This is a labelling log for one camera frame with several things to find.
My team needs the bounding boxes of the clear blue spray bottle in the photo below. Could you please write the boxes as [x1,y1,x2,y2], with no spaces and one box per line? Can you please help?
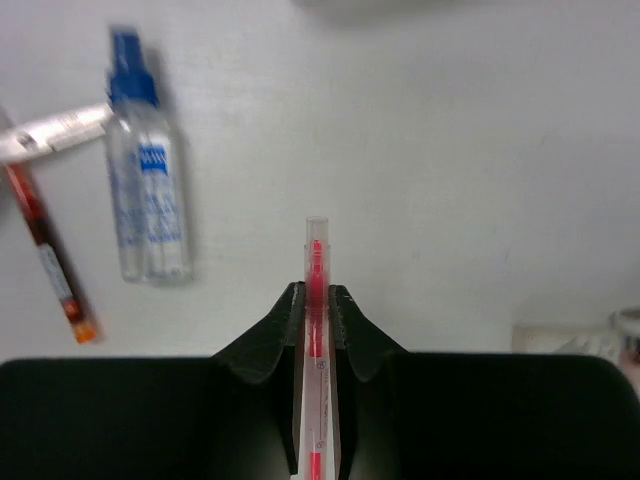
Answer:
[105,26,191,285]

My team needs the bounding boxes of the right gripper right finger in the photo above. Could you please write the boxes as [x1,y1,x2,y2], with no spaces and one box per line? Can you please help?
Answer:
[330,285,639,479]

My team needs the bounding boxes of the black handled scissors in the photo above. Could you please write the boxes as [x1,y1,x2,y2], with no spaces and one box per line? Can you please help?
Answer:
[1,103,113,164]

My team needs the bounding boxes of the white boxed eraser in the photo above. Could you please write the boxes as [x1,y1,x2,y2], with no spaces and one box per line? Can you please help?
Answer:
[511,325,620,360]

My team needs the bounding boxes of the pink pen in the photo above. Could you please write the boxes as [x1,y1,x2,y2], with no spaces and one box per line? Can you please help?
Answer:
[303,217,330,480]

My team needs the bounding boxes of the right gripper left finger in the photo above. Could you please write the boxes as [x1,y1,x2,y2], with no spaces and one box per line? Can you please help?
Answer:
[1,282,305,479]

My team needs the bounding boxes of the red gel pen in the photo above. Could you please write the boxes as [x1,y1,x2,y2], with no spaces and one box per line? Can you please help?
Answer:
[4,163,98,344]

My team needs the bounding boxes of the pink white correction tape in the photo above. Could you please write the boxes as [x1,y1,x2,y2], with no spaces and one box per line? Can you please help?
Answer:
[610,306,640,370]

